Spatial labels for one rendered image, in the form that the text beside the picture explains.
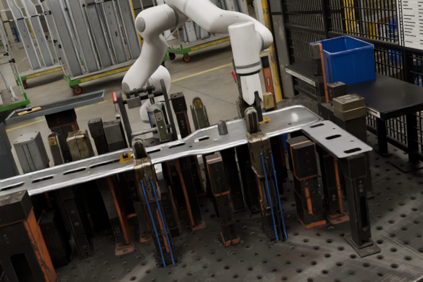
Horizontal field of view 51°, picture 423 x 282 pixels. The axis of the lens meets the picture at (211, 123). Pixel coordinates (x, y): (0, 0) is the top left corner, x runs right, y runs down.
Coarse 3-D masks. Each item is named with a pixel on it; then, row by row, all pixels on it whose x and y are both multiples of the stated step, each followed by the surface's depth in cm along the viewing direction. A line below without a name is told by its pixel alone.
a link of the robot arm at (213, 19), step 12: (192, 0) 153; (204, 0) 152; (192, 12) 152; (204, 12) 149; (216, 12) 149; (228, 12) 150; (204, 24) 150; (216, 24) 149; (228, 24) 151; (264, 36) 146; (264, 48) 148
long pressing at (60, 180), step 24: (240, 120) 162; (288, 120) 152; (312, 120) 147; (168, 144) 153; (192, 144) 148; (216, 144) 144; (240, 144) 142; (48, 168) 153; (72, 168) 150; (96, 168) 145; (120, 168) 141; (0, 192) 142
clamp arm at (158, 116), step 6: (156, 108) 160; (156, 114) 160; (162, 114) 161; (156, 120) 161; (162, 120) 161; (156, 126) 161; (162, 126) 161; (162, 132) 161; (162, 138) 161; (168, 138) 162
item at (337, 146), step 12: (312, 132) 137; (324, 132) 135; (336, 132) 133; (348, 132) 131; (324, 144) 127; (336, 144) 125; (348, 144) 123; (360, 144) 122; (336, 156) 118; (348, 156) 117
